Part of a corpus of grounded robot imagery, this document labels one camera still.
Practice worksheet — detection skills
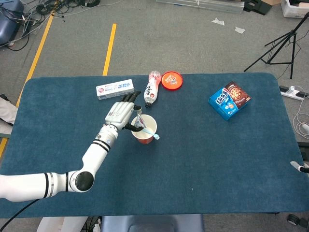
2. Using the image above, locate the black tripod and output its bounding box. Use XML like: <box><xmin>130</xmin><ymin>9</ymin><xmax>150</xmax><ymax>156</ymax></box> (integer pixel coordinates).
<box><xmin>243</xmin><ymin>11</ymin><xmax>309</xmax><ymax>80</ymax></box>

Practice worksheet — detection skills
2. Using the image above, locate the white power strip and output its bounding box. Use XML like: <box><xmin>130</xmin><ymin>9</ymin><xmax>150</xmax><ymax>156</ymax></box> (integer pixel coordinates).
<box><xmin>279</xmin><ymin>85</ymin><xmax>309</xmax><ymax>101</ymax></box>

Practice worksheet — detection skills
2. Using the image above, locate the black caster wheel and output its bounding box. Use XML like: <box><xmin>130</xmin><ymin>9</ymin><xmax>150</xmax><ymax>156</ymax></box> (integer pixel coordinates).
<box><xmin>287</xmin><ymin>214</ymin><xmax>301</xmax><ymax>227</ymax></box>

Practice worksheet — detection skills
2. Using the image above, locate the dark blue machine base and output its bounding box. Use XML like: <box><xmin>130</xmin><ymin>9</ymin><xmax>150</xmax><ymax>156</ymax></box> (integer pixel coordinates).
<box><xmin>0</xmin><ymin>0</ymin><xmax>25</xmax><ymax>45</ymax></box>

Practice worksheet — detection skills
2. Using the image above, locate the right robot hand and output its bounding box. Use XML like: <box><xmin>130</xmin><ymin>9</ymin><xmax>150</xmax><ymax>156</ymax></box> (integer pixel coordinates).
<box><xmin>290</xmin><ymin>161</ymin><xmax>309</xmax><ymax>174</ymax></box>

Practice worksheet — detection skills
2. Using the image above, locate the blue table cloth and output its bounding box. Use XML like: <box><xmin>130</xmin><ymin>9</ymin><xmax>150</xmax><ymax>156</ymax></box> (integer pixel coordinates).
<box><xmin>0</xmin><ymin>72</ymin><xmax>309</xmax><ymax>217</ymax></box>

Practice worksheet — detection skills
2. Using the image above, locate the light blue toothbrush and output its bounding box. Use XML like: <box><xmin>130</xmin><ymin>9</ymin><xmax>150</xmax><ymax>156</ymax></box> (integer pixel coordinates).
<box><xmin>141</xmin><ymin>127</ymin><xmax>160</xmax><ymax>141</ymax></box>

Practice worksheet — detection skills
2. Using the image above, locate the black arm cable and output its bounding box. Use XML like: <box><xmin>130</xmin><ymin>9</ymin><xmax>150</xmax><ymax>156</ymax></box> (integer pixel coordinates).
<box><xmin>0</xmin><ymin>198</ymin><xmax>41</xmax><ymax>232</ymax></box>

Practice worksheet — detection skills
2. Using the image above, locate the white storage bin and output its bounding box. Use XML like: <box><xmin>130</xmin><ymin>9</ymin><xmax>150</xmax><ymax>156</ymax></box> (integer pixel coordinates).
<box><xmin>280</xmin><ymin>0</ymin><xmax>309</xmax><ymax>19</ymax></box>

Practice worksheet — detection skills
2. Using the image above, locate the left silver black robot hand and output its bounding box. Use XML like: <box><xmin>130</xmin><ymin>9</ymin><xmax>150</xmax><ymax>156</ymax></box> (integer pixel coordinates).
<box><xmin>104</xmin><ymin>90</ymin><xmax>145</xmax><ymax>132</ymax></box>

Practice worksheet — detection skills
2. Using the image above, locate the grey aluminium rail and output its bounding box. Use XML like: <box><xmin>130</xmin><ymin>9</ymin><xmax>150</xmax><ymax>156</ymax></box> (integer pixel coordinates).
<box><xmin>155</xmin><ymin>0</ymin><xmax>244</xmax><ymax>14</ymax></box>

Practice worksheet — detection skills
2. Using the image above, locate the white power cable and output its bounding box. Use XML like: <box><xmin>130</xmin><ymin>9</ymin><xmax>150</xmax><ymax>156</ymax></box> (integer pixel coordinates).
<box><xmin>293</xmin><ymin>99</ymin><xmax>309</xmax><ymax>136</ymax></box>

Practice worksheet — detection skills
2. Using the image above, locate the red round lid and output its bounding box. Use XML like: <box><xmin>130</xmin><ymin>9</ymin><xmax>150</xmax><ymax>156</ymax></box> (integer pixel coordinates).
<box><xmin>161</xmin><ymin>71</ymin><xmax>183</xmax><ymax>91</ymax></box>

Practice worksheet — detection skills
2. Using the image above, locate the red paper cup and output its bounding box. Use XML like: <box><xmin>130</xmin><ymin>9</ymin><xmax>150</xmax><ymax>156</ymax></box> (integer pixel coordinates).
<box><xmin>130</xmin><ymin>114</ymin><xmax>158</xmax><ymax>145</ymax></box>

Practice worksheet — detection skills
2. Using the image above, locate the clear bottle with white label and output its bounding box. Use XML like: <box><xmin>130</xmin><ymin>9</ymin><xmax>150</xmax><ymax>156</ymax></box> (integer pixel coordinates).
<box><xmin>144</xmin><ymin>70</ymin><xmax>162</xmax><ymax>108</ymax></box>

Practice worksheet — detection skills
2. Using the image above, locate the white toothpaste carton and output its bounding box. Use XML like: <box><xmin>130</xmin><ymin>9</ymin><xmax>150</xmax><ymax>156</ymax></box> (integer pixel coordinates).
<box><xmin>96</xmin><ymin>79</ymin><xmax>135</xmax><ymax>101</ymax></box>

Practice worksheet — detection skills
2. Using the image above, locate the black floor cable tangle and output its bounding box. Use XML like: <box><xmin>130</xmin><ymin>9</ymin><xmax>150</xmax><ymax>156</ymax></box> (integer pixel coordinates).
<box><xmin>24</xmin><ymin>0</ymin><xmax>101</xmax><ymax>15</ymax></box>

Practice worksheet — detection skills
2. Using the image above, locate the white toothpaste tube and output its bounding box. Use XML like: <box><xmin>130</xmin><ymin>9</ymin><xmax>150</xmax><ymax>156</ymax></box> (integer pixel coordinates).
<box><xmin>134</xmin><ymin>113</ymin><xmax>147</xmax><ymax>129</ymax></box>

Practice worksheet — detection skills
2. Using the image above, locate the blue cookie box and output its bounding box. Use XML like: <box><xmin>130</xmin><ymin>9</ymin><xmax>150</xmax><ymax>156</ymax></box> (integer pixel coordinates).
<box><xmin>208</xmin><ymin>81</ymin><xmax>252</xmax><ymax>121</ymax></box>

